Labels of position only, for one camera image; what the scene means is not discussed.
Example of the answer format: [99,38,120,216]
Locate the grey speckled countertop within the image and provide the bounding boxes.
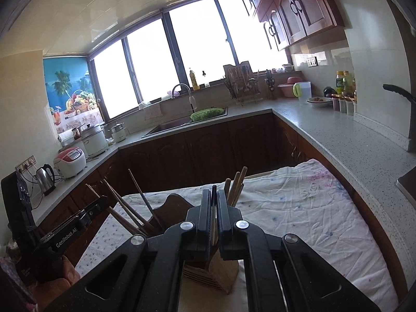
[31,103,416,229]

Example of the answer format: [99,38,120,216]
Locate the beach and fruit wall poster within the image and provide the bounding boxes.
[43,57,105,134]

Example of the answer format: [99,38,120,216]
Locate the metal wok with black handle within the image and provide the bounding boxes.
[383,84,416,105]

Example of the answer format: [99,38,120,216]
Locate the steel kitchen sink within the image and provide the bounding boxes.
[141,117,196,138]

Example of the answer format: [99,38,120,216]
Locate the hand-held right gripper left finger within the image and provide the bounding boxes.
[44,189,213,312]

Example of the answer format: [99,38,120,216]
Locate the yellow oil bottle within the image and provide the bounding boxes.
[335,70,345,96]
[343,71,355,98]

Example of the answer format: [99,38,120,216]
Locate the white and red rice cooker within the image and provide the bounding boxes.
[53,147,88,179]

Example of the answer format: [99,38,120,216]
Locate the large kitchen window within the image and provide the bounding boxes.
[88,0,292,121]

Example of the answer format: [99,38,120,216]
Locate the silver white electric cooker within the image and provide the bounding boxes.
[81,124,110,158]

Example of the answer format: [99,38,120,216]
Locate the pink plastic basin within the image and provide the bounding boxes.
[278,76,301,98]

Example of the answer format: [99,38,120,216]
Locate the person's left hand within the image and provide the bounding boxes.
[34,255,81,303]

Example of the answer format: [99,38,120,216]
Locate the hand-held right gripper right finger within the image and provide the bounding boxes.
[217,189,382,312]

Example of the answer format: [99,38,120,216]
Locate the wooden cutting board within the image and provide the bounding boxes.
[223,61,252,74]

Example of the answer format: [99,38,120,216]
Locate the white dishcloth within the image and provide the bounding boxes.
[143,102,163,121]

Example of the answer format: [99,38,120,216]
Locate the white dotted tablecloth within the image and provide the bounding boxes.
[75,159,399,312]

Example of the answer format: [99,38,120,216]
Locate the white plate with food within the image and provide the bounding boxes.
[306,96,333,108]

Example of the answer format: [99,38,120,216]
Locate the yellow detergent bottle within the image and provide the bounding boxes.
[189,68,201,91]

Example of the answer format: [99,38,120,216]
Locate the brown wooden base cabinets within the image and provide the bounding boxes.
[36,112,327,267]

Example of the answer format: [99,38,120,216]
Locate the wooden utensil holder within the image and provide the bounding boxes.
[152,193,241,295]

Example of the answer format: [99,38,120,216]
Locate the black glass stove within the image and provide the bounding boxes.
[396,167,416,203]

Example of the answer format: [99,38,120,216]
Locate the small white electric pot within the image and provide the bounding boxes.
[110,122,127,143]

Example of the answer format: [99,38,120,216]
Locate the wall socket strip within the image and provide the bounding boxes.
[16,156,37,174]

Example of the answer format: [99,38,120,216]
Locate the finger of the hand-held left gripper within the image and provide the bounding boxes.
[77,196,110,231]

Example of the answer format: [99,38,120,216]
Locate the wooden table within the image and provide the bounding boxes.
[243,161,409,303]

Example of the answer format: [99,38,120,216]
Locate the steel electric kettle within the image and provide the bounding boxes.
[35,164,57,197]

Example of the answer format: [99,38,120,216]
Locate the brown wooden wall cabinets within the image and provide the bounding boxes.
[229,0,345,52]

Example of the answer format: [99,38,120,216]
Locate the white jug with green handle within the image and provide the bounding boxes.
[293,81,313,101]

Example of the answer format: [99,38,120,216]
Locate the curved steel faucet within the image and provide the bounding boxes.
[172,83,198,113]

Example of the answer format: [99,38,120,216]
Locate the wooden knife block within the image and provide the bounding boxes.
[265,69,279,101]

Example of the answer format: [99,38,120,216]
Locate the green plastic basket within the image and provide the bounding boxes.
[190,107,225,123]

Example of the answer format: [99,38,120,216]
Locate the slim metal chopstick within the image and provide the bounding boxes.
[210,185,219,246]

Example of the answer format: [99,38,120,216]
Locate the wire dish rack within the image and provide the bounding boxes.
[222,66,265,105]

